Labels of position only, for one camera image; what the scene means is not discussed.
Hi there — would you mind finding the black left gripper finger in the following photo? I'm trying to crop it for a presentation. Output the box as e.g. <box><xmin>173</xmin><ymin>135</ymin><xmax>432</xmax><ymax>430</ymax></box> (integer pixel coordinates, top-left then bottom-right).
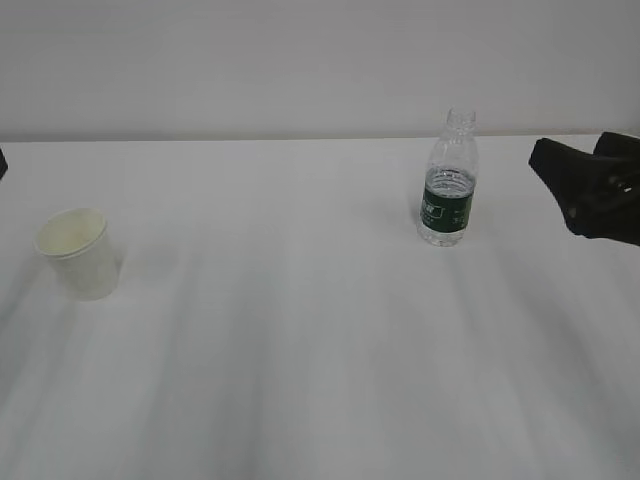
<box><xmin>0</xmin><ymin>149</ymin><xmax>7</xmax><ymax>180</ymax></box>

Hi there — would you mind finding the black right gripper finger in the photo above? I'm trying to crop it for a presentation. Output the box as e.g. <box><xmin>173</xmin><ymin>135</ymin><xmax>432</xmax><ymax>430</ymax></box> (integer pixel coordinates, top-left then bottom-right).
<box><xmin>529</xmin><ymin>138</ymin><xmax>639</xmax><ymax>245</ymax></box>
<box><xmin>593</xmin><ymin>131</ymin><xmax>640</xmax><ymax>160</ymax></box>

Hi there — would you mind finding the white paper cup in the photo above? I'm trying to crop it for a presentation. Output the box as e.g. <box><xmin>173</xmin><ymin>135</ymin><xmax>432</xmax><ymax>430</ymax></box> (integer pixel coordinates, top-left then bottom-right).
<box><xmin>34</xmin><ymin>208</ymin><xmax>118</xmax><ymax>301</ymax></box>

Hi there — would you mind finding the clear water bottle green label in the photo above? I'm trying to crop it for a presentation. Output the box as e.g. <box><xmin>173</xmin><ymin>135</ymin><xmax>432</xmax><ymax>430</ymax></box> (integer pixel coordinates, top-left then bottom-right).
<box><xmin>417</xmin><ymin>108</ymin><xmax>479</xmax><ymax>247</ymax></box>

